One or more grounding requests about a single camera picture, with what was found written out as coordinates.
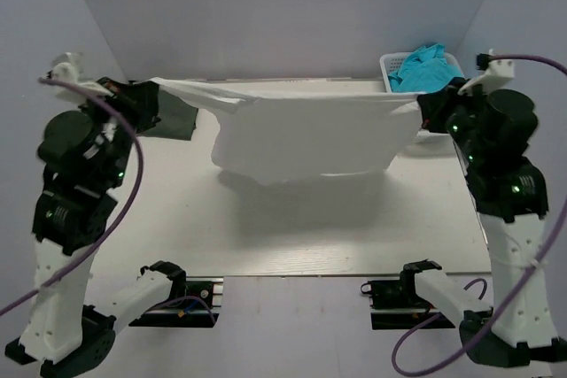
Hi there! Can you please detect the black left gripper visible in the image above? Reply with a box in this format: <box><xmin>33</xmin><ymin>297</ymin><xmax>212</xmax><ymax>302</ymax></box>
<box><xmin>80</xmin><ymin>75</ymin><xmax>163</xmax><ymax>186</ymax></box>

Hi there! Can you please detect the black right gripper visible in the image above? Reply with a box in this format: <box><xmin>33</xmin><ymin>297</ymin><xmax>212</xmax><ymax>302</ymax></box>
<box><xmin>418</xmin><ymin>76</ymin><xmax>490</xmax><ymax>163</ymax></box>

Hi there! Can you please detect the white t-shirt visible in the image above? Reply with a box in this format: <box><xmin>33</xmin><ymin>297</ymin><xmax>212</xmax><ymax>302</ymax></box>
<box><xmin>153</xmin><ymin>77</ymin><xmax>421</xmax><ymax>185</ymax></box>

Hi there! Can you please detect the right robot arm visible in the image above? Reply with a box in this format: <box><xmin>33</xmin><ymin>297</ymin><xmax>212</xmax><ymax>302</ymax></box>
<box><xmin>400</xmin><ymin>81</ymin><xmax>566</xmax><ymax>368</ymax></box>

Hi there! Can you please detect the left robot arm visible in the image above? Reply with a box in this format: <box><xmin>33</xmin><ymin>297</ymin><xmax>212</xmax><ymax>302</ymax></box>
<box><xmin>5</xmin><ymin>78</ymin><xmax>188</xmax><ymax>377</ymax></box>

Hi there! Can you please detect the dark green folded t-shirt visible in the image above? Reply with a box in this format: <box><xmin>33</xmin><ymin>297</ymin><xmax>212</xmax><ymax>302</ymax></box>
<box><xmin>144</xmin><ymin>90</ymin><xmax>198</xmax><ymax>141</ymax></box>

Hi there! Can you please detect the teal t-shirt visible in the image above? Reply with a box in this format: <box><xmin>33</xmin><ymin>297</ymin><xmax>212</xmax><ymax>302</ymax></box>
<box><xmin>388</xmin><ymin>43</ymin><xmax>462</xmax><ymax>93</ymax></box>

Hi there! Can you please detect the white plastic basket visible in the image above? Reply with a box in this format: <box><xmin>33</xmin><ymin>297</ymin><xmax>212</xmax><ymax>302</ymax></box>
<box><xmin>378</xmin><ymin>53</ymin><xmax>466</xmax><ymax>147</ymax></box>

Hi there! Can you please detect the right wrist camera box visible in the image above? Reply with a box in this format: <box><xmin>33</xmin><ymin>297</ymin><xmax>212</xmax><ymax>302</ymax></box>
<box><xmin>458</xmin><ymin>49</ymin><xmax>515</xmax><ymax>96</ymax></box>

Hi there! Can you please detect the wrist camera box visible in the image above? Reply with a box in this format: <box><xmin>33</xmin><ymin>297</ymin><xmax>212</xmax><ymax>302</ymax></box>
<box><xmin>46</xmin><ymin>52</ymin><xmax>112</xmax><ymax>105</ymax></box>
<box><xmin>458</xmin><ymin>49</ymin><xmax>515</xmax><ymax>96</ymax></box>

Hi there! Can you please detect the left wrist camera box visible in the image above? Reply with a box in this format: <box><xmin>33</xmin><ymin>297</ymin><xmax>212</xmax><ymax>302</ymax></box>
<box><xmin>46</xmin><ymin>52</ymin><xmax>112</xmax><ymax>105</ymax></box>

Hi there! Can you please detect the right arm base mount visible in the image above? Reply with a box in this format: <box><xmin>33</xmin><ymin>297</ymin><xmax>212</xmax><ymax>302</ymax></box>
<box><xmin>360</xmin><ymin>279</ymin><xmax>454</xmax><ymax>330</ymax></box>

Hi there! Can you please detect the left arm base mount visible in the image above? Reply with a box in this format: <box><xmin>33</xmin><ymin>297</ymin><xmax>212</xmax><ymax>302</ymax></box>
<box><xmin>129</xmin><ymin>277</ymin><xmax>223</xmax><ymax>328</ymax></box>

